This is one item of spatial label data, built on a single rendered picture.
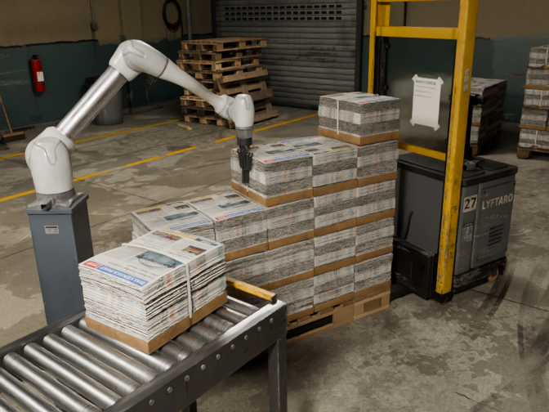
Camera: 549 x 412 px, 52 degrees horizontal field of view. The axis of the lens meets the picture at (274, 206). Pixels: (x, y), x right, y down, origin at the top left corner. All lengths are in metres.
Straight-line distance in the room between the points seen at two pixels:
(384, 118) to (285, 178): 0.68
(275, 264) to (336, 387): 0.68
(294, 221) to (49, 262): 1.19
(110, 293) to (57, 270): 0.86
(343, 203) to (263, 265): 0.57
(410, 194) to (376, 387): 1.42
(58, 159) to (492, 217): 2.60
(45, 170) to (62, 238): 0.30
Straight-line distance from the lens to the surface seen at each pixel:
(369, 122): 3.07
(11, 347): 1.96
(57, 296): 2.68
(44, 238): 2.58
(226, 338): 1.80
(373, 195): 3.21
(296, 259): 2.98
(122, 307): 1.77
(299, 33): 10.49
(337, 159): 2.97
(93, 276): 1.81
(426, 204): 3.74
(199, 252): 1.83
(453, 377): 3.08
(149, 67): 2.57
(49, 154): 2.48
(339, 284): 3.25
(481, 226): 3.75
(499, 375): 3.16
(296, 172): 2.84
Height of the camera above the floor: 1.77
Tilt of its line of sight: 19 degrees down
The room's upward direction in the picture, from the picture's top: 1 degrees counter-clockwise
